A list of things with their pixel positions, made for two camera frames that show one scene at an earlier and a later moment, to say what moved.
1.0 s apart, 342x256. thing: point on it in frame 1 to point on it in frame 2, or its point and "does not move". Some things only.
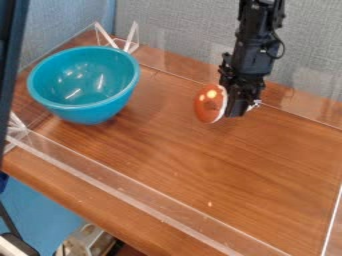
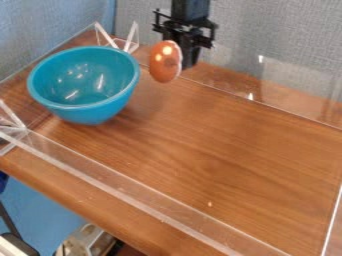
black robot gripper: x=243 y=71 to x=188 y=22
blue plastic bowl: x=84 y=82 does not move
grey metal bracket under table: x=88 y=241 does not move
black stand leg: x=13 y=235 does not move
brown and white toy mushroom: x=210 y=103 to x=164 y=61
